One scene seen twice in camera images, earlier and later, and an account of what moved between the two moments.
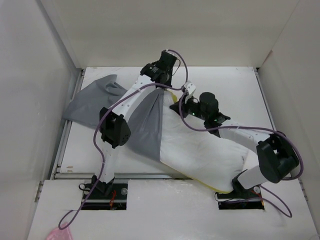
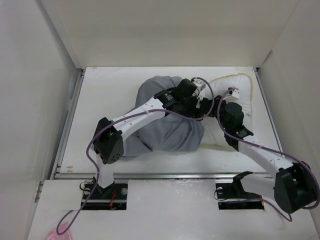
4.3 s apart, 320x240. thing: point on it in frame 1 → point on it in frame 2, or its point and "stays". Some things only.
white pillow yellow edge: x=203 y=156 → x=212 y=132
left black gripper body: x=168 y=79 → x=189 y=108
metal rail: x=82 y=175 stays
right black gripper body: x=192 y=108 → x=222 y=107
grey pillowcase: x=144 y=124 → x=169 y=133
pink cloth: x=58 y=234 stays
